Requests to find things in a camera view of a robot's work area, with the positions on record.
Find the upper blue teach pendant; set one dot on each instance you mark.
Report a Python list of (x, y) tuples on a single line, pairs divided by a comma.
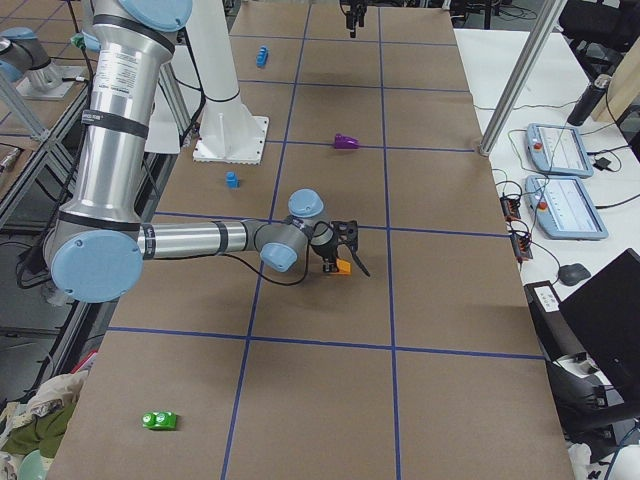
[(557, 150)]

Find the small blue block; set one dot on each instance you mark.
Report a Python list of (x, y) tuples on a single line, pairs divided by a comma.
[(232, 180)]

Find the black computer mouse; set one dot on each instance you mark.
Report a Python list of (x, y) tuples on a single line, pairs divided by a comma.
[(573, 274)]

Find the lower blue teach pendant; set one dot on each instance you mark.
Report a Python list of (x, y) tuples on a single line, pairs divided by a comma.
[(562, 208)]

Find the crumpled cloth pile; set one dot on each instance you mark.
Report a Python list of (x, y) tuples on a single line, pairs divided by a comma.
[(33, 431)]

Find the flat blue block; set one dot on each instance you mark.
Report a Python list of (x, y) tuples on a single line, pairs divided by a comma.
[(262, 56)]

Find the white metal base plate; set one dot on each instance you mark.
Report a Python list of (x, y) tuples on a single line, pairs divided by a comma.
[(228, 132)]

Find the white table covering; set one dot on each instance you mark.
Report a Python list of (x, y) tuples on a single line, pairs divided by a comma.
[(548, 96)]

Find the purple trapezoid block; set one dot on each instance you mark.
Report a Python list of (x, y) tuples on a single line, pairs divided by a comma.
[(344, 142)]

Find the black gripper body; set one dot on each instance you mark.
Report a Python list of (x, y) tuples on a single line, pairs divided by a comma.
[(325, 248), (352, 11)]

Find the green double block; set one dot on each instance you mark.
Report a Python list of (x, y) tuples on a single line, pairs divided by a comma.
[(159, 420)]

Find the black water bottle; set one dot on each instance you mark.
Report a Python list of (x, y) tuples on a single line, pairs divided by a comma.
[(589, 99)]

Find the black laptop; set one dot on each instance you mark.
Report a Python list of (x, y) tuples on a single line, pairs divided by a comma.
[(603, 314)]

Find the blue teach pendant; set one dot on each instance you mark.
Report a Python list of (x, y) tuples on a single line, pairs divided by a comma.
[(557, 150), (562, 208)]

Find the grey metal post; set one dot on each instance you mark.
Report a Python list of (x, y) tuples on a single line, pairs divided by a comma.
[(533, 46)]

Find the orange trapezoid block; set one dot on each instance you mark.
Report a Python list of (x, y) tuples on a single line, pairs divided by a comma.
[(343, 267)]

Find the brown paper table mat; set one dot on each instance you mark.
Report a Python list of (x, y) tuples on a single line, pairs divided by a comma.
[(398, 346)]

